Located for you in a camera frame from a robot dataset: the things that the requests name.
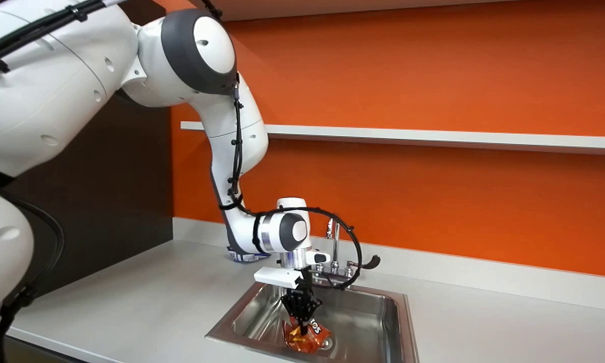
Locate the white wall shelf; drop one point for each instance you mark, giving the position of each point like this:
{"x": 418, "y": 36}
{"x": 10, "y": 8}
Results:
{"x": 451, "y": 138}

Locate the stainless steel sink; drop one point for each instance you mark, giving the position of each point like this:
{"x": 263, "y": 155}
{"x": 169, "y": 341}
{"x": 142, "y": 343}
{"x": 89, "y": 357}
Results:
{"x": 376, "y": 323}

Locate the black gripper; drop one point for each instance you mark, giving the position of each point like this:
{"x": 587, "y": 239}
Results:
{"x": 301, "y": 292}

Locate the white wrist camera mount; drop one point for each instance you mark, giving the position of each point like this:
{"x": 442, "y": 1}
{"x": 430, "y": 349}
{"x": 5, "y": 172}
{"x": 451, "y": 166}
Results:
{"x": 274, "y": 274}

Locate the red snack packet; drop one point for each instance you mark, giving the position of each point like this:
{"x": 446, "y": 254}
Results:
{"x": 313, "y": 341}

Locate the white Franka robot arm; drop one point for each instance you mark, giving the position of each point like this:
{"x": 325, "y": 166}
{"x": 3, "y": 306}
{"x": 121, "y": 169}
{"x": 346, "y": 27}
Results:
{"x": 54, "y": 87}

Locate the blue snack packet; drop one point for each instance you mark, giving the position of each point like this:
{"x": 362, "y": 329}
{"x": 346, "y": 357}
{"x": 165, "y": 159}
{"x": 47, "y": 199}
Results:
{"x": 237, "y": 257}

